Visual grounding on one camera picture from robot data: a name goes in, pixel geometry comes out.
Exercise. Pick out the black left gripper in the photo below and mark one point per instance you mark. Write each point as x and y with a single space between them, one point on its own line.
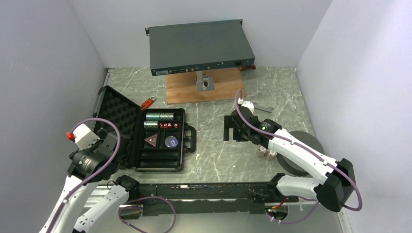
102 134

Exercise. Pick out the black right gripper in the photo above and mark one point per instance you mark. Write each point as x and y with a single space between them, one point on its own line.
229 122

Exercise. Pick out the orange poker chip stack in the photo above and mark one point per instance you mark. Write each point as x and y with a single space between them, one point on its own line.
261 152
270 155

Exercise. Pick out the blue small blind button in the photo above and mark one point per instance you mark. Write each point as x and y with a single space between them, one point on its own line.
171 142

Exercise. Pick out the black triangular all-in button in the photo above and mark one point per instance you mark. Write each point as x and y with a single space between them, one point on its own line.
152 140

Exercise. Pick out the black poker set case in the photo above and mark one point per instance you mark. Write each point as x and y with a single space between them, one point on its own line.
128 118

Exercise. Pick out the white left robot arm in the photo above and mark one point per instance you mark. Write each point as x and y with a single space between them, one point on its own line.
94 161

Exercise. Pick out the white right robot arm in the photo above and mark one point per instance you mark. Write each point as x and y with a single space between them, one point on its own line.
330 182

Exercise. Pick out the wooden board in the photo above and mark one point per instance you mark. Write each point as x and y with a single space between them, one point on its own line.
181 87

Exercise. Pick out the large grey spool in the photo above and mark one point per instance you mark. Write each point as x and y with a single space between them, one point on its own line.
310 141

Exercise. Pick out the green poker chip stack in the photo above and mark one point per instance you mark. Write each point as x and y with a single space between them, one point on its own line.
153 116

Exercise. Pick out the grey rack server unit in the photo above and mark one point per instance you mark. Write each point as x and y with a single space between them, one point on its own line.
201 46

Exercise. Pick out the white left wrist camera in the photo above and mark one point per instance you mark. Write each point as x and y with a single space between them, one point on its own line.
83 137

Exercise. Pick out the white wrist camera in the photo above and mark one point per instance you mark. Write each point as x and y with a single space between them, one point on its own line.
247 104
83 137

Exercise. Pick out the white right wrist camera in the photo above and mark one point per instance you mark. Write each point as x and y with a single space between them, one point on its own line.
247 104

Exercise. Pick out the metal stand bracket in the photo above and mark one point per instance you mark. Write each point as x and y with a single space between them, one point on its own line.
204 82

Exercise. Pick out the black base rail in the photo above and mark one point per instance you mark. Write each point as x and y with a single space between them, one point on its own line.
201 198

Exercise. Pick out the red handled wrench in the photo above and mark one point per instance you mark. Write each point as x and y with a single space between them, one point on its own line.
148 102

